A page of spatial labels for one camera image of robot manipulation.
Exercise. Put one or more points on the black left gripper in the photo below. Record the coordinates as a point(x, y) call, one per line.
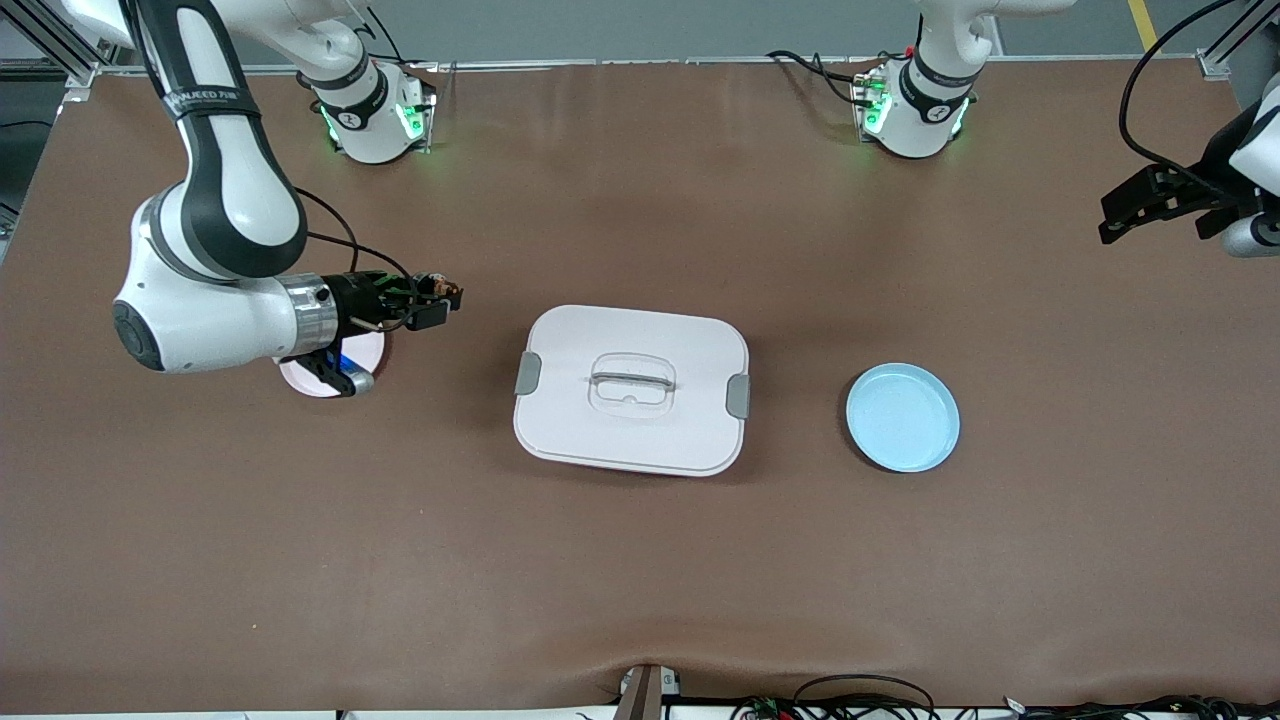
point(1213, 160)

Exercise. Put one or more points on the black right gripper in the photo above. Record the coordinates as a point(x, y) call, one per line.
point(361, 299)

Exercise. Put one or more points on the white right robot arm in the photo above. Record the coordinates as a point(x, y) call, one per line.
point(240, 200)

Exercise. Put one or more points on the white lidded box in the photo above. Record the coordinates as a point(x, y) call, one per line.
point(630, 440)

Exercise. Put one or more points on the pink round plate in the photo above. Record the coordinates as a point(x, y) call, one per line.
point(368, 350)

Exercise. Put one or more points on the light blue round plate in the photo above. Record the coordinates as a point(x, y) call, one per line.
point(900, 420)

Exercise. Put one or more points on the small green circuit board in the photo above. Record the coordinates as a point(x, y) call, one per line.
point(765, 708)

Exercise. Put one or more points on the aluminium frame post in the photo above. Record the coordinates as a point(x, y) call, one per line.
point(1215, 65)
point(80, 72)

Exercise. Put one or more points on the metal table edge rail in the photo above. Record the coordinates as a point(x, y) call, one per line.
point(650, 62)

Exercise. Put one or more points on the metal table edge bracket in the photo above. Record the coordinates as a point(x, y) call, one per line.
point(640, 695)

